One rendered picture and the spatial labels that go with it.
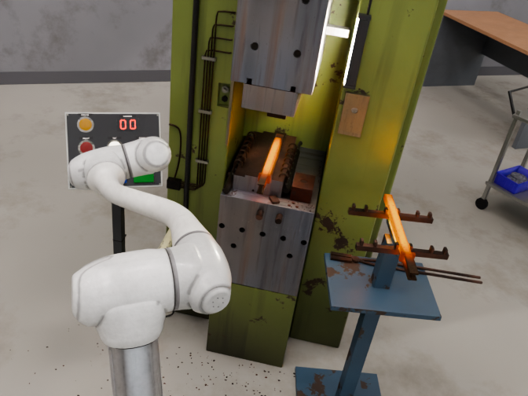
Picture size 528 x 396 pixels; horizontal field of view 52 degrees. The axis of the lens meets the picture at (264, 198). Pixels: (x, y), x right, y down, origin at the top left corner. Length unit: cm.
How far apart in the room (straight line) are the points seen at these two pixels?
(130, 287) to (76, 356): 170
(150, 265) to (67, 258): 221
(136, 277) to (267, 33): 110
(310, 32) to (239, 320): 133
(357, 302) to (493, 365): 130
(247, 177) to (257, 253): 33
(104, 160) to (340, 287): 98
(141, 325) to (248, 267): 127
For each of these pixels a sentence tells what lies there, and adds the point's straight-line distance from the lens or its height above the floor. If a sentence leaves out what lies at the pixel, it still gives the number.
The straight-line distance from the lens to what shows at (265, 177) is 208.
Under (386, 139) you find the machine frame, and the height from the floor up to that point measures 119.
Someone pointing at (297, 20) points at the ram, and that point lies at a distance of 189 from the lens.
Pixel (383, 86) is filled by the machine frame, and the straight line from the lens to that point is 209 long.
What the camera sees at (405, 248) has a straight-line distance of 185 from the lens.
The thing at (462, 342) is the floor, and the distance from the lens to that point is 318.
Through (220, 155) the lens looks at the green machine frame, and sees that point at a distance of 229.
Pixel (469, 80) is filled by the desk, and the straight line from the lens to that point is 703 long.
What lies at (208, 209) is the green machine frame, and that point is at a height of 69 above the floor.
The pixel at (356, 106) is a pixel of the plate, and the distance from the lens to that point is 210.
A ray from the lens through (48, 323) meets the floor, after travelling 293.
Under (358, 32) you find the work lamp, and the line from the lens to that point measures 199.
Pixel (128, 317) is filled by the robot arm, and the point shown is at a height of 130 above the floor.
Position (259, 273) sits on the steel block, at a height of 55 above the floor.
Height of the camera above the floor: 208
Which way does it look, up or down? 33 degrees down
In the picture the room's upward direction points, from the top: 8 degrees clockwise
